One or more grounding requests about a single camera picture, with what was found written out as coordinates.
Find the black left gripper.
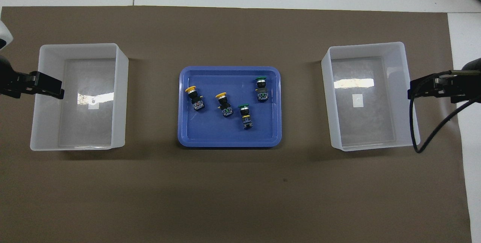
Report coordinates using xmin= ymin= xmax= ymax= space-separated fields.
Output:
xmin=0 ymin=54 xmax=65 ymax=100

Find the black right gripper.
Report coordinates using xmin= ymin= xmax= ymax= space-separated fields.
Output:
xmin=409 ymin=58 xmax=481 ymax=103

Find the yellow push button switch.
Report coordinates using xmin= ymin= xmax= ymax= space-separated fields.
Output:
xmin=185 ymin=85 xmax=206 ymax=112
xmin=215 ymin=92 xmax=234 ymax=118

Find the green push button switch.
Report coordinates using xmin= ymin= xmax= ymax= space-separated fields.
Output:
xmin=255 ymin=77 xmax=269 ymax=103
xmin=238 ymin=104 xmax=254 ymax=130

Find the translucent white plastic box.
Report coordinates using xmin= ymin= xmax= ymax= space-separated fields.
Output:
xmin=30 ymin=43 xmax=129 ymax=151
xmin=321 ymin=41 xmax=420 ymax=151

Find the blue plastic tray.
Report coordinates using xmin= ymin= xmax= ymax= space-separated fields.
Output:
xmin=177 ymin=66 xmax=283 ymax=148

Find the brown paper table mat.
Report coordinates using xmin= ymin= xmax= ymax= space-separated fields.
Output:
xmin=0 ymin=6 xmax=472 ymax=243

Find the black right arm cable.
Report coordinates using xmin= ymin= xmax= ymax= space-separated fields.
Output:
xmin=408 ymin=69 xmax=481 ymax=154

